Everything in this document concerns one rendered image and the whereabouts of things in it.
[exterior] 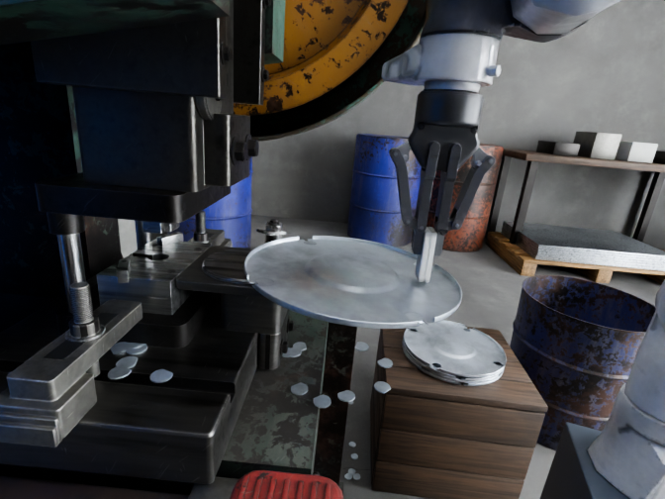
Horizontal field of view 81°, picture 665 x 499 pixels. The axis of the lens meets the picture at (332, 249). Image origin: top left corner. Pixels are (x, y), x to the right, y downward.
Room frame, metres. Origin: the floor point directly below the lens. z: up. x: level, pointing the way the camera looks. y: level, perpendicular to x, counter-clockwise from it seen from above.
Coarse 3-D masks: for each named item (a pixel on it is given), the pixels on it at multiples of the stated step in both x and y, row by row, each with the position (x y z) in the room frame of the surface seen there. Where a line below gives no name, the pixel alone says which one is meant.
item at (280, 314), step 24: (192, 264) 0.48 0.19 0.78; (216, 264) 0.48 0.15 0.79; (240, 264) 0.48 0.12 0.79; (192, 288) 0.43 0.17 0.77; (216, 288) 0.43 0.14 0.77; (240, 288) 0.43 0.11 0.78; (240, 312) 0.45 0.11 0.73; (264, 312) 0.45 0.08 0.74; (288, 312) 0.53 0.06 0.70; (264, 336) 0.45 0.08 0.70; (264, 360) 0.45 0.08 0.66
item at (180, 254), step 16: (128, 256) 0.49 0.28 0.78; (144, 256) 0.51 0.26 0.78; (160, 256) 0.51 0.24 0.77; (176, 256) 0.50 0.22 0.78; (192, 256) 0.51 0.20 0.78; (112, 272) 0.43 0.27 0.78; (144, 272) 0.44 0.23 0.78; (160, 272) 0.45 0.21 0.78; (176, 272) 0.45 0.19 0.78; (112, 288) 0.42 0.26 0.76; (128, 288) 0.42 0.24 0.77; (144, 288) 0.42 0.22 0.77; (160, 288) 0.42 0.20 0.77; (176, 288) 0.44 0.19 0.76; (144, 304) 0.42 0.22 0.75; (160, 304) 0.42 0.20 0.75; (176, 304) 0.44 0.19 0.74
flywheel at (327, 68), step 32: (288, 0) 0.86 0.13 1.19; (320, 0) 0.86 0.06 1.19; (352, 0) 0.86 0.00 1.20; (384, 0) 0.82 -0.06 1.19; (288, 32) 0.86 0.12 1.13; (320, 32) 0.86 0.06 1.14; (352, 32) 0.82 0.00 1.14; (384, 32) 0.82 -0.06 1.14; (288, 64) 0.86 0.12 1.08; (320, 64) 0.83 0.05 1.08; (352, 64) 0.82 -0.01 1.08; (288, 96) 0.83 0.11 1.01; (320, 96) 0.83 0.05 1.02
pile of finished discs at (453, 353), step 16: (416, 336) 1.04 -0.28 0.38; (432, 336) 1.05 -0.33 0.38; (448, 336) 1.05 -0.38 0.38; (464, 336) 1.06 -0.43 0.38; (480, 336) 1.07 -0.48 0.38; (416, 352) 0.95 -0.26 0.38; (432, 352) 0.95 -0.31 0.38; (448, 352) 0.95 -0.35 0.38; (464, 352) 0.96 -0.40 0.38; (480, 352) 0.98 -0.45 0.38; (496, 352) 0.98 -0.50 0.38; (432, 368) 0.89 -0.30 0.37; (448, 368) 0.88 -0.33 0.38; (464, 368) 0.89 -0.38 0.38; (480, 368) 0.90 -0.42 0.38; (496, 368) 0.90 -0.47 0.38; (464, 384) 0.86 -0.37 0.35; (480, 384) 0.86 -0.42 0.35
